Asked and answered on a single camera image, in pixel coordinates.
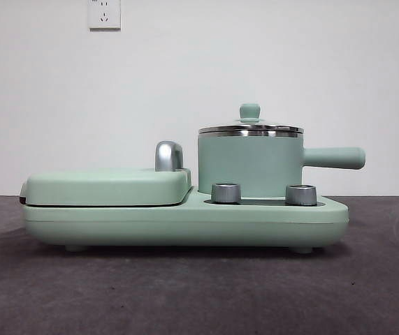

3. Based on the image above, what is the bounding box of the glass pot lid green knob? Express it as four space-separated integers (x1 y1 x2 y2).
198 102 305 135

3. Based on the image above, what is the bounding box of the silver control knob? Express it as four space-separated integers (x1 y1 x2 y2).
285 184 319 206
211 181 242 204

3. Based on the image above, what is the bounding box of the mint green breakfast machine base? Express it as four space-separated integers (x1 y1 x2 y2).
22 184 349 254

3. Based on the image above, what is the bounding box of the chrome griddle cover handle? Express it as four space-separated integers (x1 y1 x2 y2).
154 140 185 172

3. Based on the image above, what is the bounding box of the mint green handled steamer pot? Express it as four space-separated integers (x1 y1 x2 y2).
198 131 366 195

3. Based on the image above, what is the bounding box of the white wall socket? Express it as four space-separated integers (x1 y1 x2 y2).
87 0 122 31

